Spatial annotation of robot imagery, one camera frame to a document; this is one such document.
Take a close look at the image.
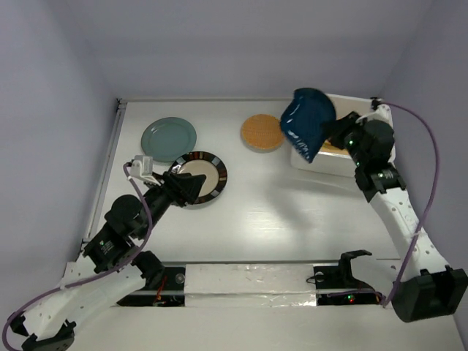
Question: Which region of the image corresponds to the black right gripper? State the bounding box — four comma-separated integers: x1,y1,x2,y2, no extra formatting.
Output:
320,110,368,167

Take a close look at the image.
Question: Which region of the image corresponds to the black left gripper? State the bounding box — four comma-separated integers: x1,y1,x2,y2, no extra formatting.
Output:
138,170,207,238

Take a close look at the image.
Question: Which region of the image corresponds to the plain orange round plate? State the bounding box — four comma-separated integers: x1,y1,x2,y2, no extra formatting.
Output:
320,141,348,155

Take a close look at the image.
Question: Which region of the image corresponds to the dark blue shell shaped plate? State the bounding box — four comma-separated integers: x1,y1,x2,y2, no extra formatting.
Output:
280,88,336,163

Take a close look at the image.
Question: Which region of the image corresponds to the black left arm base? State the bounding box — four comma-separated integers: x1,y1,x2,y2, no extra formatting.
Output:
116,251,186,307

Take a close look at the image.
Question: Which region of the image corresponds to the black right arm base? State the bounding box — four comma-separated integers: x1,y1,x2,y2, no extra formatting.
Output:
306,249,383,306

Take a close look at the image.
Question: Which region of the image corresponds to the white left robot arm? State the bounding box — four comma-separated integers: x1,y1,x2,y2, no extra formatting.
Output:
1,164,206,350

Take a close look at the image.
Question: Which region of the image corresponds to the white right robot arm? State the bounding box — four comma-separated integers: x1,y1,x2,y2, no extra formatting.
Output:
280,110,467,322

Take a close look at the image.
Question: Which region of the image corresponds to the white plastic bin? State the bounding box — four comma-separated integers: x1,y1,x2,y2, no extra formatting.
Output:
290,94,393,178

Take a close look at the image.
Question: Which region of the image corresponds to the black rimmed beige plate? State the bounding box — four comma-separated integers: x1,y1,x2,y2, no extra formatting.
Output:
170,151,227,205

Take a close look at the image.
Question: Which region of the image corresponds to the teal round ceramic plate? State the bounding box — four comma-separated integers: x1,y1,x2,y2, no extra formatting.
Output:
140,117,197,162

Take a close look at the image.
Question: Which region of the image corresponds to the round orange woven basket plate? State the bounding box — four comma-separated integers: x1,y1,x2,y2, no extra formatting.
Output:
241,114,284,151

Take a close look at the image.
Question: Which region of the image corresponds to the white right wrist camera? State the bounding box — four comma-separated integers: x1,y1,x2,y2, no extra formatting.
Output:
369,97,391,122

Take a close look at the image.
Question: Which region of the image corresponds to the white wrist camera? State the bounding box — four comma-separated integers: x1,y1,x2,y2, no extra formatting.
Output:
369,97,391,122
124,155,162,185

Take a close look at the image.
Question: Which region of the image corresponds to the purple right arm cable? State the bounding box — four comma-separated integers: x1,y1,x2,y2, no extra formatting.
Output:
371,97,439,306

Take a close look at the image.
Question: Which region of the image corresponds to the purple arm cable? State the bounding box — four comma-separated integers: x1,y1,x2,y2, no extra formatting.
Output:
0,162,154,348
371,97,439,306

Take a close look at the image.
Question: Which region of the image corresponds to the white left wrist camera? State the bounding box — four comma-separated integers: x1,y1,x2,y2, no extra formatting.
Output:
124,155,162,185

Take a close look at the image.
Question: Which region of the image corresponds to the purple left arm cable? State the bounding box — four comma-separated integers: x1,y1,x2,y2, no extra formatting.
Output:
0,162,154,348

